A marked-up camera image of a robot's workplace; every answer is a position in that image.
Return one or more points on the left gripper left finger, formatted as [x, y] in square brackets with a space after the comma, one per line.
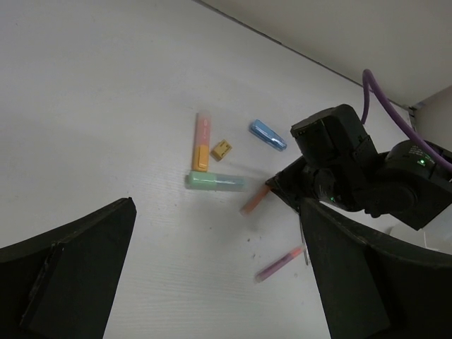
[62, 283]

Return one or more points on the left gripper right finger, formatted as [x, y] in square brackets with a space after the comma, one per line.
[373, 285]

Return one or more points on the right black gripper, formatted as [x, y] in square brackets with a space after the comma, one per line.
[339, 166]

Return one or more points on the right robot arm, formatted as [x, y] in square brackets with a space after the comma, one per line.
[408, 163]

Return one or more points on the orange pen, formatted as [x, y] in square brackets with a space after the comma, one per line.
[254, 201]

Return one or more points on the blue capped marker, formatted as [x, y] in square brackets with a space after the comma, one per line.
[267, 135]

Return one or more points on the purple pink pen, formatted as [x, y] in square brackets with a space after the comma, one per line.
[271, 269]

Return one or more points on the small yellow sharpener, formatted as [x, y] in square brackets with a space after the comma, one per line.
[221, 150]

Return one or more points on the green highlighter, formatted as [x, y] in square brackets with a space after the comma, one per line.
[209, 181]

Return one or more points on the orange pink highlighter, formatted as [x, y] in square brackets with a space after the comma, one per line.
[201, 152]

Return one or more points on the black handled scissors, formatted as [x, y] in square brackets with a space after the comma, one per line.
[304, 242]

